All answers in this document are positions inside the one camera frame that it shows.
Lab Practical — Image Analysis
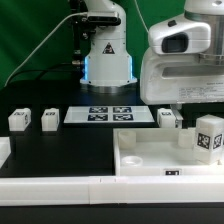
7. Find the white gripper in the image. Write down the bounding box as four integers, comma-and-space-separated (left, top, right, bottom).
140, 49, 224, 129

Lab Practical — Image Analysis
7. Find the white square tabletop part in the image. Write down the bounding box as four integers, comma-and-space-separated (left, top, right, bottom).
113, 128, 224, 176

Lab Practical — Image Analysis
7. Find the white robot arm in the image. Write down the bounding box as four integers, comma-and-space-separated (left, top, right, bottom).
81, 0, 224, 110

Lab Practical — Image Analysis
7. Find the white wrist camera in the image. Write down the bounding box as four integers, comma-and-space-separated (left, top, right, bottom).
148, 14, 211, 55

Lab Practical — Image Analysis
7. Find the white cable right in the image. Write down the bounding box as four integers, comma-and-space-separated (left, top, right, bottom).
133, 0, 150, 34

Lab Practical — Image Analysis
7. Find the white cable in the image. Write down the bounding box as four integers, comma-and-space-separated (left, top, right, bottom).
133, 0, 150, 34
3, 12, 88, 88

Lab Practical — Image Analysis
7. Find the white marker base plate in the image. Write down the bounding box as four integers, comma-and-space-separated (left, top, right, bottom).
64, 106, 154, 124

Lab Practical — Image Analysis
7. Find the black camera stand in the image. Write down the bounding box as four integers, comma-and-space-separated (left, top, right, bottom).
68, 0, 89, 73

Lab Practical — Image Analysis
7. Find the white cable left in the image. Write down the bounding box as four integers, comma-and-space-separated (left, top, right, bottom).
3, 12, 88, 88

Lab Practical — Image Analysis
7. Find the white left obstacle rail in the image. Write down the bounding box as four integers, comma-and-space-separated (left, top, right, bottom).
0, 137, 11, 168

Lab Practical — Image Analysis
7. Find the white obstacle rail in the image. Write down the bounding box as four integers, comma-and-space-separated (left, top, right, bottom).
0, 137, 11, 168
0, 175, 224, 206

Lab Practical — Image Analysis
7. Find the white front obstacle rail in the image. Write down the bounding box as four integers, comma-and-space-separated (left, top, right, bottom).
0, 175, 224, 206

